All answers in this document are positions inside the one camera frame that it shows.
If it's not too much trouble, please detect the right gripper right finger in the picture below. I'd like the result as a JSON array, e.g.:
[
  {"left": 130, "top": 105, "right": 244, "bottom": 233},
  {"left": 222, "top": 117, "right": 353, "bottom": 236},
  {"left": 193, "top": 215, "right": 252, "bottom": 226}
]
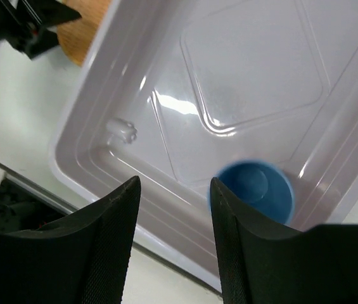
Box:
[{"left": 210, "top": 178, "right": 358, "bottom": 303}]

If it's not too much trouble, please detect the round woven orange tray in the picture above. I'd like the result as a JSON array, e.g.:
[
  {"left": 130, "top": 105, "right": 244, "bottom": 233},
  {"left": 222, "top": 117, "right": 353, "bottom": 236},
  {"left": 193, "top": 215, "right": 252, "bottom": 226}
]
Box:
[{"left": 56, "top": 0, "right": 112, "bottom": 67}]

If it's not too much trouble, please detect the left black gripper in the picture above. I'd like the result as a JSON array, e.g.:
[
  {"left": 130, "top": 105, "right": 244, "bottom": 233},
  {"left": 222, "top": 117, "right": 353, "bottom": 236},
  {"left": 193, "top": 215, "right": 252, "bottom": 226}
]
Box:
[{"left": 0, "top": 0, "right": 81, "bottom": 60}]

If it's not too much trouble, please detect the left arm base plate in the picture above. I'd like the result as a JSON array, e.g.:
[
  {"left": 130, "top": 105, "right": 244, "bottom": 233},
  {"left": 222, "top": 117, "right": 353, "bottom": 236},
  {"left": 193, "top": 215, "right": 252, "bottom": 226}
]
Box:
[{"left": 0, "top": 178, "right": 64, "bottom": 234}]

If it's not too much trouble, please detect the blue plastic cup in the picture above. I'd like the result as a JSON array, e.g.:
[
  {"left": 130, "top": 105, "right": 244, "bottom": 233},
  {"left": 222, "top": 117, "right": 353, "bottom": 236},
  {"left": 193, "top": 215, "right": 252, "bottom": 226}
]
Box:
[{"left": 214, "top": 160, "right": 295, "bottom": 227}]

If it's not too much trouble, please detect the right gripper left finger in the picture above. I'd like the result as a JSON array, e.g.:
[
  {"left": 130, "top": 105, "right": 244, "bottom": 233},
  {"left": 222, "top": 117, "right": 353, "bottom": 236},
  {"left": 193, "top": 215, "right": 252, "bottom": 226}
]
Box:
[{"left": 0, "top": 176, "right": 141, "bottom": 303}]

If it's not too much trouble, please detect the grey plastic bin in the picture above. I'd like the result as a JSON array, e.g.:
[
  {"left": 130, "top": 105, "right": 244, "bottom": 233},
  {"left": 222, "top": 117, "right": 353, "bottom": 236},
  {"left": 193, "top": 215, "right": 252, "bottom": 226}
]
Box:
[{"left": 49, "top": 1, "right": 358, "bottom": 290}]

